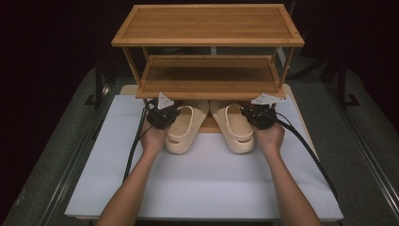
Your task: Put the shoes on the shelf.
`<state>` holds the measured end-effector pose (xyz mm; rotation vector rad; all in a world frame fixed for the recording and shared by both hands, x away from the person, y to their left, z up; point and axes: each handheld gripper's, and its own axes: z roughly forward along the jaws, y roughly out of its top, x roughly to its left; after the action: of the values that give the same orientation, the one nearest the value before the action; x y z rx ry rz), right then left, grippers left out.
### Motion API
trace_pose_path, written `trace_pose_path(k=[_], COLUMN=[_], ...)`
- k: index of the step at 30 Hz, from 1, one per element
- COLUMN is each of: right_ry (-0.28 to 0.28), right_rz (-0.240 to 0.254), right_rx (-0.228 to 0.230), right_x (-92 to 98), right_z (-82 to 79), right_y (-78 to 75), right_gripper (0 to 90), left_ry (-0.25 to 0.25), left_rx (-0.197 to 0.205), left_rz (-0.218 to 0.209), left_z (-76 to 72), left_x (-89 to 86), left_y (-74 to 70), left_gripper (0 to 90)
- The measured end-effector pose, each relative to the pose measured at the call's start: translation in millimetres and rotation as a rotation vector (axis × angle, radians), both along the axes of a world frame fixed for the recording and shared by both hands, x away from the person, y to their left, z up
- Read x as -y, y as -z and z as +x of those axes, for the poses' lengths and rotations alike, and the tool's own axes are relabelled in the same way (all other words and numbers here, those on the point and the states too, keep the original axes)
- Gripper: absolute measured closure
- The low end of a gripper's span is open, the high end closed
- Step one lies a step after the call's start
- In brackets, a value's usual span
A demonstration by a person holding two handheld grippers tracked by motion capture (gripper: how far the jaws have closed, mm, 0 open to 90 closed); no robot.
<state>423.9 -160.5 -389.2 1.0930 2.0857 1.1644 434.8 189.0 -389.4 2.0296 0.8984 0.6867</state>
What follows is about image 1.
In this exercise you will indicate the person's right hand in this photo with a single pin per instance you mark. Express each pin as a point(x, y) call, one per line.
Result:
point(270, 139)

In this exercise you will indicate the person's left hand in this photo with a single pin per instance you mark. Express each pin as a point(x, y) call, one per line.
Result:
point(153, 138)

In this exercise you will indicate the black metal stand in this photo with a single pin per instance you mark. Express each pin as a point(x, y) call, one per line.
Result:
point(99, 84)
point(343, 84)

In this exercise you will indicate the beige clog slipper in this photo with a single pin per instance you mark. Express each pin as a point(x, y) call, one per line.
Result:
point(185, 128)
point(233, 125)

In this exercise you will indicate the wooden shoe rack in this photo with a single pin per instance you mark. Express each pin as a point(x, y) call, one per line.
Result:
point(207, 25)

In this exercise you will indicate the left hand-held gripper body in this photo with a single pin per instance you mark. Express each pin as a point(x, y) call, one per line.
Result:
point(161, 116)

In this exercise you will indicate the white table mat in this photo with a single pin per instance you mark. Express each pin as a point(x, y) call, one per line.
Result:
point(204, 185)

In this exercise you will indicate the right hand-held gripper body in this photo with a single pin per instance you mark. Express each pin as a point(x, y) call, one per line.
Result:
point(262, 117)

